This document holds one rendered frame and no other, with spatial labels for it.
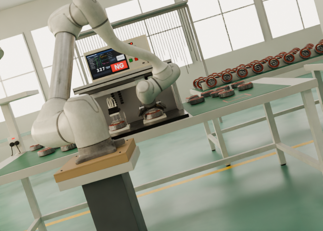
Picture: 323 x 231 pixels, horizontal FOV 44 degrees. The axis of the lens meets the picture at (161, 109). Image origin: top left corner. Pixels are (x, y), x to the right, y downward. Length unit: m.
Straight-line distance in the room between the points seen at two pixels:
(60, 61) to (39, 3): 7.37
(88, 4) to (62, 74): 0.37
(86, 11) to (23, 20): 7.36
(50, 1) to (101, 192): 7.79
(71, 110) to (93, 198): 0.39
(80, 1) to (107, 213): 1.02
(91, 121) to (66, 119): 0.11
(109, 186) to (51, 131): 0.36
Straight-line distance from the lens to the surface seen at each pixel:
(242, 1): 9.37
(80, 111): 1.71
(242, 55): 9.25
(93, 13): 2.05
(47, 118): 1.87
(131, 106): 2.81
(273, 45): 9.46
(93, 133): 1.71
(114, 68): 2.69
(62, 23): 2.11
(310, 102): 2.54
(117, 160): 1.63
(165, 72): 2.24
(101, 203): 1.77
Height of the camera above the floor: 1.06
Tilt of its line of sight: 6 degrees down
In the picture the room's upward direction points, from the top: 17 degrees counter-clockwise
